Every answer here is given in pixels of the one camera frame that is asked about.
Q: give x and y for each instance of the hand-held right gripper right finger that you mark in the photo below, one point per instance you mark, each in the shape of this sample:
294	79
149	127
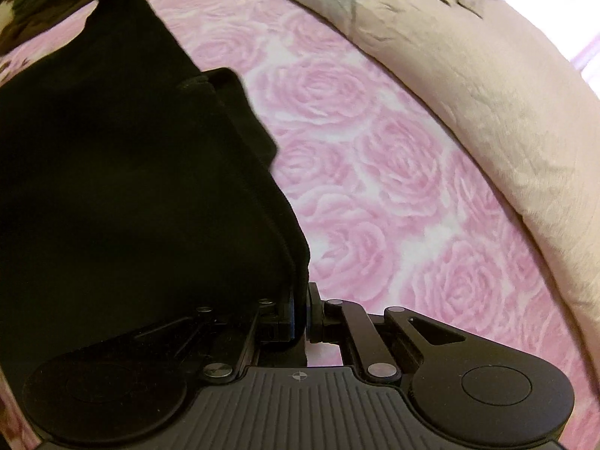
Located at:
314	319

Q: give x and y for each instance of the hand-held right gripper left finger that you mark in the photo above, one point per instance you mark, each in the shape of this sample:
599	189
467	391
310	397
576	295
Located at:
281	326

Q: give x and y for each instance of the black garment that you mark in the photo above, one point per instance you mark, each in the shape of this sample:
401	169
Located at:
117	173

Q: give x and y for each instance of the pink floral bed sheet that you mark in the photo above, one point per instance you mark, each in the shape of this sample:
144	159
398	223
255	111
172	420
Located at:
375	173

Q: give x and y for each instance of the folded plush blanket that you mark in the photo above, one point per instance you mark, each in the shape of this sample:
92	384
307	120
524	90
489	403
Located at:
492	103

